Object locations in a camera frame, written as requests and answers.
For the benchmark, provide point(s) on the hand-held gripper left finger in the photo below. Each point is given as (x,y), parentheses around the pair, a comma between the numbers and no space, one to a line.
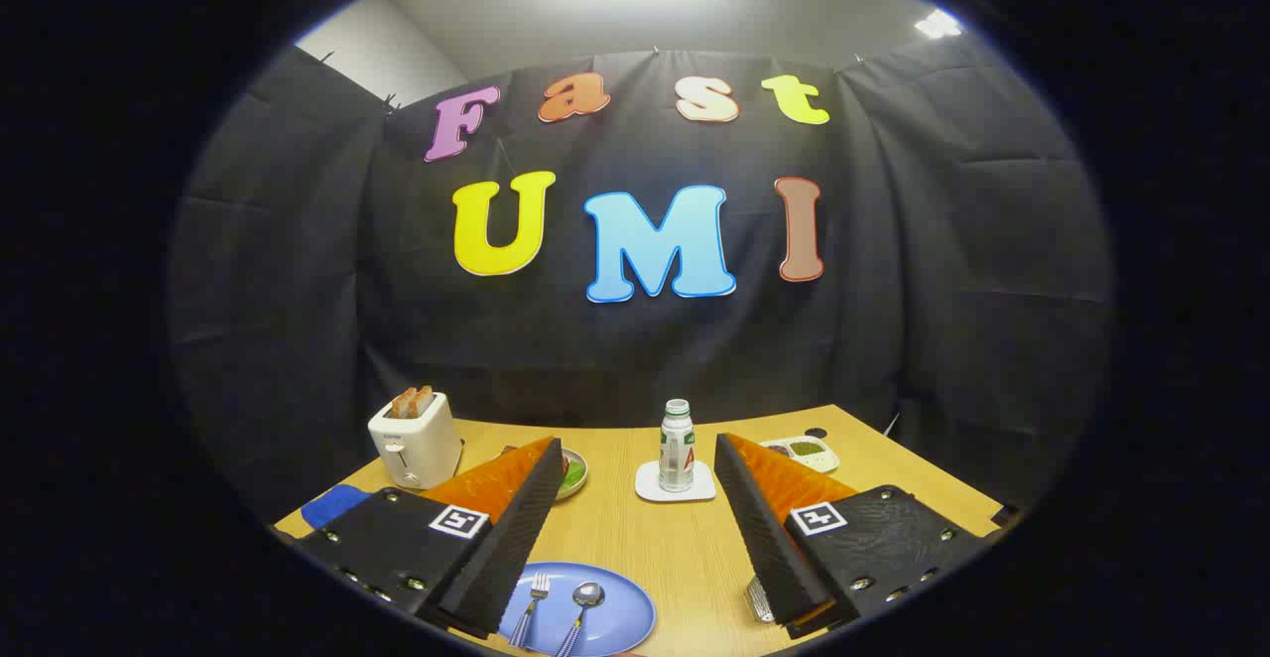
(516,538)

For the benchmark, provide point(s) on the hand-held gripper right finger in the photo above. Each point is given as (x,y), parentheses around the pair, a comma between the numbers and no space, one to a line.
(764,538)

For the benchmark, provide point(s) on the oval dish of food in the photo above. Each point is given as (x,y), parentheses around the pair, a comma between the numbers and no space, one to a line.
(573,475)

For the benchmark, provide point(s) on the white sectioned grain tray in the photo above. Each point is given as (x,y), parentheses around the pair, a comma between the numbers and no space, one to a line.
(809,451)

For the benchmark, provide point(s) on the white square coaster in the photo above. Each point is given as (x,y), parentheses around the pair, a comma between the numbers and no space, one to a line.
(650,488)

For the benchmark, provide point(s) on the white drink bottle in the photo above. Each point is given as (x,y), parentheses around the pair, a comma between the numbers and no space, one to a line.
(677,449)

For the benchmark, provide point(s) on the white toaster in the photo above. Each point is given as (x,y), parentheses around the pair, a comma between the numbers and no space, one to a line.
(422,444)

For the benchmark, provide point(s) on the blue round plate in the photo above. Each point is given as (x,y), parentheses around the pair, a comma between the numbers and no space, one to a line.
(620,622)

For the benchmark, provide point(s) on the toast slice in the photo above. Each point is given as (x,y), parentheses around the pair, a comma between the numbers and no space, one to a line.
(425,399)
(403,404)

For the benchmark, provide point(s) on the blue folded cloth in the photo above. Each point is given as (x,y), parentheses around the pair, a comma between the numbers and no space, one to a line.
(332,506)

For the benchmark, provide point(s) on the ceiling light panel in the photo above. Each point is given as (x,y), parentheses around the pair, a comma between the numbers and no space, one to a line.
(938,24)

